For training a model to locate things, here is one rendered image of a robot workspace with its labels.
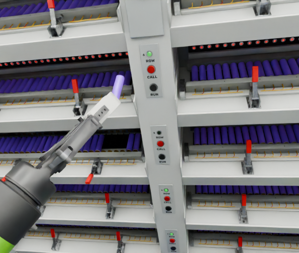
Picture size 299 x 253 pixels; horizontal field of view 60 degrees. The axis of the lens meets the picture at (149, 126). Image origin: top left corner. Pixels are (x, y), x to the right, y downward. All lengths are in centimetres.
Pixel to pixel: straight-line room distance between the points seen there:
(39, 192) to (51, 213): 61
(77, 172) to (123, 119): 26
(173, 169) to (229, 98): 24
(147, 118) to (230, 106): 20
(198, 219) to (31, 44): 69
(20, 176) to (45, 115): 35
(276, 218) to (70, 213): 68
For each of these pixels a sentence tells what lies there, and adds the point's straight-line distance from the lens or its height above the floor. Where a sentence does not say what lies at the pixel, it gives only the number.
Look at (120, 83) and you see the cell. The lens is 55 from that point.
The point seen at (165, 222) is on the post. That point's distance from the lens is 89.
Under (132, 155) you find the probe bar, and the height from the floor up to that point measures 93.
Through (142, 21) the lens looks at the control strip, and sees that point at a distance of 56.
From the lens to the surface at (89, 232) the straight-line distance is 114.
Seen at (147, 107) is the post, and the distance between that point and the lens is 63.
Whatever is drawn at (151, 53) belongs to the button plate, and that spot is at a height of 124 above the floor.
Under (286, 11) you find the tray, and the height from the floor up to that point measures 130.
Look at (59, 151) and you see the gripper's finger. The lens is 41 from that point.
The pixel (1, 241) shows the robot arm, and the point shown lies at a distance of 43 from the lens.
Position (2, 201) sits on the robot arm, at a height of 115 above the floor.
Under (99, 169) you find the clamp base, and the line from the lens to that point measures 80.
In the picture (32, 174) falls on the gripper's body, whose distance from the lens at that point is 43.
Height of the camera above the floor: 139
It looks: 31 degrees down
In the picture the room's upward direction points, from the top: 8 degrees counter-clockwise
